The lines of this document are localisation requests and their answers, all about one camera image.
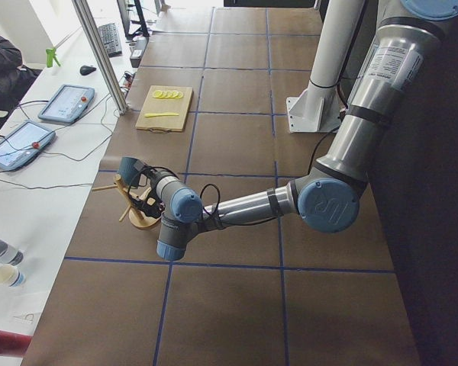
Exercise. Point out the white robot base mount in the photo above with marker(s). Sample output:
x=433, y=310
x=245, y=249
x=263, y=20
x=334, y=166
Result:
x=315, y=110

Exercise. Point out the wooden cup storage rack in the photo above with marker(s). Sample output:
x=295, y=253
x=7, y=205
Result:
x=137, y=218

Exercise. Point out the teach pendant tablet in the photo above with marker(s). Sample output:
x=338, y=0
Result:
x=22, y=145
x=68, y=104

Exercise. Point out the black monitor stand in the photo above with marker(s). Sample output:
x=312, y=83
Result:
x=134, y=22

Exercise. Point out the grey power strip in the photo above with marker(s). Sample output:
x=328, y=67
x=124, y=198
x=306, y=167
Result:
x=138, y=48

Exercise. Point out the near teach pendant tablet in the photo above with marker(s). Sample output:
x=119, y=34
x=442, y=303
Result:
x=22, y=145

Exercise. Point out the paper cup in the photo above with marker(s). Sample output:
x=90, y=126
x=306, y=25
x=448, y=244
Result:
x=11, y=276

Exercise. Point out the far teach pendant tablet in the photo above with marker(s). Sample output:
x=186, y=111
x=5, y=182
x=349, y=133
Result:
x=68, y=104

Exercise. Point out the blue mug yellow inside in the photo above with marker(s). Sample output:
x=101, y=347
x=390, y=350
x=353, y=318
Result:
x=128, y=171

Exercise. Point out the aluminium frame post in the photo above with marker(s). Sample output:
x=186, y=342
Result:
x=91, y=31

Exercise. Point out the person in black jacket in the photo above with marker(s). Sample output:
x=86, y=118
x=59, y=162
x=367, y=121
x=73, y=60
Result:
x=15, y=77

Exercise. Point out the red object at edge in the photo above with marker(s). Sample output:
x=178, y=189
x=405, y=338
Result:
x=14, y=344

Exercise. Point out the black keyboard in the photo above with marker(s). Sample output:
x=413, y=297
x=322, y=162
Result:
x=110, y=38

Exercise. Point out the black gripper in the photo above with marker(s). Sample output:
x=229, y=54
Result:
x=146, y=176

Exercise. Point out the bamboo cutting board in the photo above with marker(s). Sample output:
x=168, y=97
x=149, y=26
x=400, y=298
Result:
x=158, y=105

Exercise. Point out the black computer mouse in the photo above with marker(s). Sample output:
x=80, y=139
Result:
x=86, y=70

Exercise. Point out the yellow plastic knife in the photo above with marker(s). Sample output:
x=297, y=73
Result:
x=162, y=114

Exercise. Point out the lemon slice farthest from robot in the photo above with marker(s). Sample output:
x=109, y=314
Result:
x=158, y=94

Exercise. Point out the clear plastic bottle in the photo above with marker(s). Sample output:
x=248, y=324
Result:
x=9, y=255

